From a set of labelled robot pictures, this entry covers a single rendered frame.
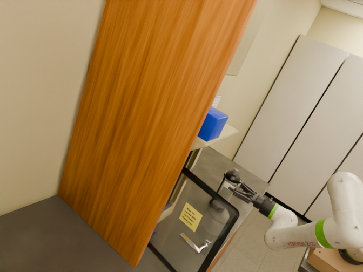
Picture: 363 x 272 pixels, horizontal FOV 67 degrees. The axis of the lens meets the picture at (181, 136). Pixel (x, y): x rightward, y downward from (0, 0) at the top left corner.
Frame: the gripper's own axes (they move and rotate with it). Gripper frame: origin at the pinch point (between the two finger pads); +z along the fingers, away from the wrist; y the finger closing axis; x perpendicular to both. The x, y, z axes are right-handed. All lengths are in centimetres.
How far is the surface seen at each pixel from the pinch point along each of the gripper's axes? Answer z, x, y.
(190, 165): 15.3, -11.7, 31.4
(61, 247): 28, 18, 87
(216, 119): 3, -47, 62
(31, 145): 57, -10, 86
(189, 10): 21, -74, 71
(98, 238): 24, 18, 73
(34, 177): 57, 7, 82
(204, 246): -14, -8, 67
